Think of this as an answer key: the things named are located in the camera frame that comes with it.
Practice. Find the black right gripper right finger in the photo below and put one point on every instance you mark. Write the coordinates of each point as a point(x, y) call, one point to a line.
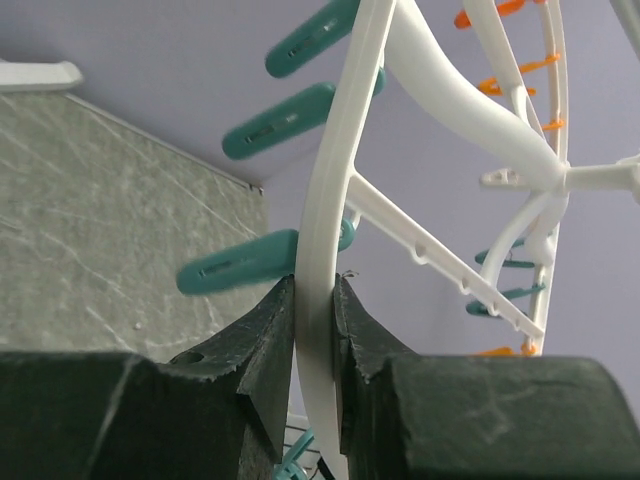
point(410, 416)

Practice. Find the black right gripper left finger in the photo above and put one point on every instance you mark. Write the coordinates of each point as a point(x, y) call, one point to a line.
point(215, 411)

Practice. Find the white round clip hanger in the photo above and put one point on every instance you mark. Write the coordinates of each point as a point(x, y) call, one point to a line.
point(484, 190)

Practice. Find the teal clothespin front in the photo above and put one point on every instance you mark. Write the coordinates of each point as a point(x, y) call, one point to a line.
point(266, 258)

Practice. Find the teal clothespin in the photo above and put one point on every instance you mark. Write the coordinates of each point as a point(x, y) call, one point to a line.
point(292, 117)
point(266, 258)

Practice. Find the teal clothespin left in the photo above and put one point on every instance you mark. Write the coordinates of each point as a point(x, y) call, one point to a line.
point(292, 117)

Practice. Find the white metal drying rack stand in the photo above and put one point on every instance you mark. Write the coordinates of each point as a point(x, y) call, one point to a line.
point(24, 77)

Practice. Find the orange clothespin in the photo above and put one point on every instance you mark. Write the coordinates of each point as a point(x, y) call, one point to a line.
point(486, 17)

